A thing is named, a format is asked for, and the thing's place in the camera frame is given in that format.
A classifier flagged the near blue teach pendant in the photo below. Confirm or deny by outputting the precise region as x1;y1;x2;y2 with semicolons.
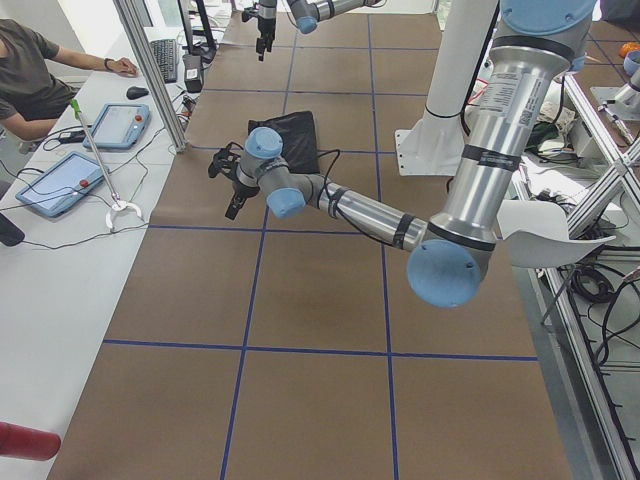
15;152;104;218

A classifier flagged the far blue teach pendant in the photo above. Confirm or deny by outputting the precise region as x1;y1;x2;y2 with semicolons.
91;103;151;150

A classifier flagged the pile of clothes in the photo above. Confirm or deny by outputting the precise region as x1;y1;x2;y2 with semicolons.
525;99;577;163

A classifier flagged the seated person in green shirt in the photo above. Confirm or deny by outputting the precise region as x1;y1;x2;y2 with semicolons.
1;19;138;141

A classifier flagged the bundle of black cables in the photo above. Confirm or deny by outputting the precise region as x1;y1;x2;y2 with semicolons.
569;264;626;304

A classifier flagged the black keyboard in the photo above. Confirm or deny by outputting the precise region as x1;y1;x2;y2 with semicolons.
149;39;178;83

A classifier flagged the white chair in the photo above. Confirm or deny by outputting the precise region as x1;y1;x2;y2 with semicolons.
497;200;616;268

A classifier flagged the aluminium frame post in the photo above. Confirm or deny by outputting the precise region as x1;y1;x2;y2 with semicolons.
113;0;187;153

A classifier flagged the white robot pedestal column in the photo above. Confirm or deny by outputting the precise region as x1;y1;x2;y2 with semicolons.
395;0;499;176

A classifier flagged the blue teach pendant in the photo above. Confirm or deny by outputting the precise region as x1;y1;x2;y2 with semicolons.
15;152;104;218
91;103;151;150

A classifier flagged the black computer mouse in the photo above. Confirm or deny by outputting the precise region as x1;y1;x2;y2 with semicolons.
126;86;149;100

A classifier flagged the grabber stick with green handle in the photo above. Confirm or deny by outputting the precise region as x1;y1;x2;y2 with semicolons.
70;99;144;233

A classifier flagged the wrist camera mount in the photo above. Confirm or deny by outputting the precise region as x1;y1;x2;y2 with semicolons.
241;6;258;22
207;142;241;180

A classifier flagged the black power brick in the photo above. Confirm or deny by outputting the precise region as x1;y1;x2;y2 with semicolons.
182;54;204;93

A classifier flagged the red cylinder bottle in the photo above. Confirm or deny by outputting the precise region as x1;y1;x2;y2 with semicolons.
1;422;61;461

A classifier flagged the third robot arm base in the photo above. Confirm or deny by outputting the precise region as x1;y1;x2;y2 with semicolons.
591;49;639;144

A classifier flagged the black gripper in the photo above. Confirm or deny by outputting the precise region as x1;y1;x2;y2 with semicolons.
225;181;258;220
256;3;276;61

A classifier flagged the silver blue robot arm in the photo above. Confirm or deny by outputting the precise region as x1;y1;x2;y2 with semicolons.
242;0;383;61
226;1;594;308

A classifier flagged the black t-shirt with logo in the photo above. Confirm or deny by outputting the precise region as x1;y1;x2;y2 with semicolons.
248;110;320;174

